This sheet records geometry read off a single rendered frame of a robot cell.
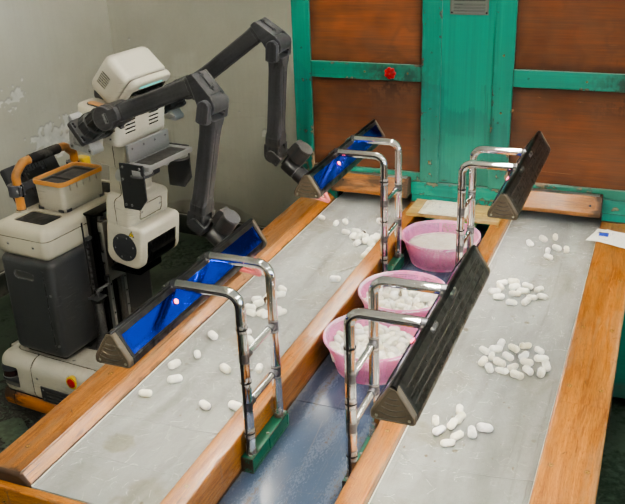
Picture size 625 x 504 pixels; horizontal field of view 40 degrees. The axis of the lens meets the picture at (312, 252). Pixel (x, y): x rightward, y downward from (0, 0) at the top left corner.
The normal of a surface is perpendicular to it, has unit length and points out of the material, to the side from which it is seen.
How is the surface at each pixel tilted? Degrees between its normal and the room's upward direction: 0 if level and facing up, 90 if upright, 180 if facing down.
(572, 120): 91
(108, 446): 0
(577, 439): 0
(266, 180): 90
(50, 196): 92
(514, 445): 0
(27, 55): 90
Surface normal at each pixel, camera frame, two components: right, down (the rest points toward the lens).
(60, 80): 0.89, 0.16
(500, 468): -0.04, -0.91
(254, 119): -0.47, 0.37
